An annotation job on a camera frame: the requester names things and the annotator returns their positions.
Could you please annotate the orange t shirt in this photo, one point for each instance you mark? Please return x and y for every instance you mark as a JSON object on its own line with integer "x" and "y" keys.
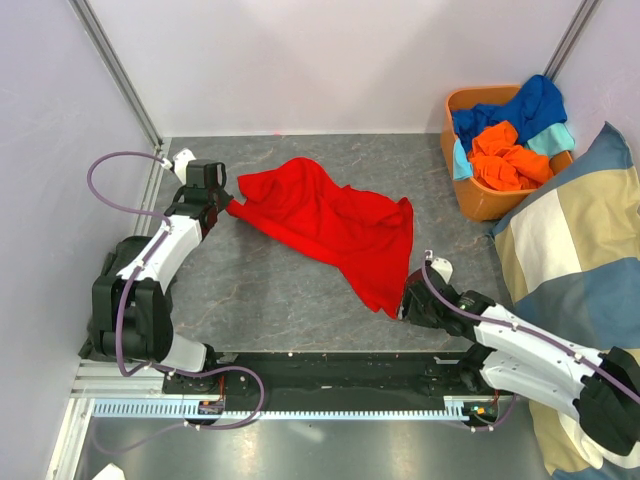
{"x": 500, "y": 163}

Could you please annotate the red t shirt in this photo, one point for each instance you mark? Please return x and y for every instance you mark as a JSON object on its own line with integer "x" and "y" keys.
{"x": 367, "y": 236}

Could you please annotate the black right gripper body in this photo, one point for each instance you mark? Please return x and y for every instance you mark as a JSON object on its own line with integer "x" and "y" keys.
{"x": 415, "y": 312}

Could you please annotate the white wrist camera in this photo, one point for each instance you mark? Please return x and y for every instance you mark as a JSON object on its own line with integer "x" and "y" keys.
{"x": 179, "y": 163}
{"x": 442, "y": 267}

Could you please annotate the light blue slotted cable duct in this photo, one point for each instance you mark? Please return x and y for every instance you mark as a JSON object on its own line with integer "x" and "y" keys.
{"x": 183, "y": 409}

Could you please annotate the orange plastic laundry basket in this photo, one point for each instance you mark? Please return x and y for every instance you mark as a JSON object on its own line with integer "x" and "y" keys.
{"x": 477, "y": 202}

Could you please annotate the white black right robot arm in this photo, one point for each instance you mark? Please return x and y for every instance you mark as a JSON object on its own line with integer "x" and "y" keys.
{"x": 597, "y": 390}

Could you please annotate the blue and teal t shirt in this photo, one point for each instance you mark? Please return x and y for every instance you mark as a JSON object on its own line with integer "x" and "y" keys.
{"x": 537, "y": 113}

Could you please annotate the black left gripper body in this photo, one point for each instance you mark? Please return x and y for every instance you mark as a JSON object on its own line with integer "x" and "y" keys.
{"x": 216, "y": 196}

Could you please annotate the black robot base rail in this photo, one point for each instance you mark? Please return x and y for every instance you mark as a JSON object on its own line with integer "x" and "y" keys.
{"x": 430, "y": 373}

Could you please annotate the right aluminium corner post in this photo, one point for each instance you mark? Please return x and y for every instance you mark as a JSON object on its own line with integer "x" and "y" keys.
{"x": 570, "y": 38}

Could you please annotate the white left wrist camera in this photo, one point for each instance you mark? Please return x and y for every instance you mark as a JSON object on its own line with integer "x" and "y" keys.
{"x": 179, "y": 163}

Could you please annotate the blue and beige checked pillow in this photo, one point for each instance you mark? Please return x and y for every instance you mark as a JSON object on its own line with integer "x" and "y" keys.
{"x": 569, "y": 252}

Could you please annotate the aluminium corner frame post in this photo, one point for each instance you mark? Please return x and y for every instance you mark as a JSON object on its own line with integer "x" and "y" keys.
{"x": 106, "y": 51}

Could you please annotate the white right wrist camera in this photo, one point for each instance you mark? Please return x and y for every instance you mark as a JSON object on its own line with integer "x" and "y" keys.
{"x": 442, "y": 267}

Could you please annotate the dark green striped folded shirt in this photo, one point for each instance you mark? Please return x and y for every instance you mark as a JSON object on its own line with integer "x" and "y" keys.
{"x": 147, "y": 330}

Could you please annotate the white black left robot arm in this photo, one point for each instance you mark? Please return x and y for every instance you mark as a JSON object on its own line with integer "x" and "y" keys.
{"x": 160, "y": 260}

